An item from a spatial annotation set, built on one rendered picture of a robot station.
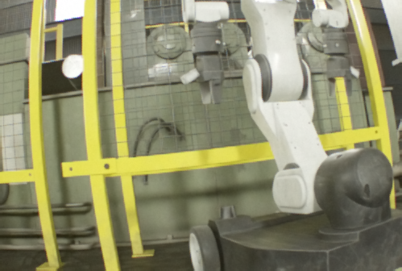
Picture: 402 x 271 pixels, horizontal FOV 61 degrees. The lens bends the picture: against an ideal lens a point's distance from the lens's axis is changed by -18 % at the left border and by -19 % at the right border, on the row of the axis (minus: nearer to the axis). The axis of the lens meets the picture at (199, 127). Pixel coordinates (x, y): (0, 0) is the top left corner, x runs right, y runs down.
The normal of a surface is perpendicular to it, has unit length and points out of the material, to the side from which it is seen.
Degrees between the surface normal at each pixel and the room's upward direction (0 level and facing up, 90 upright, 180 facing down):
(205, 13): 102
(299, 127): 60
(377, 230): 90
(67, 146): 90
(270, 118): 90
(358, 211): 90
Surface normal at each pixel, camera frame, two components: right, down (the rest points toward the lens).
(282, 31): 0.24, 0.04
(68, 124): 0.11, -0.13
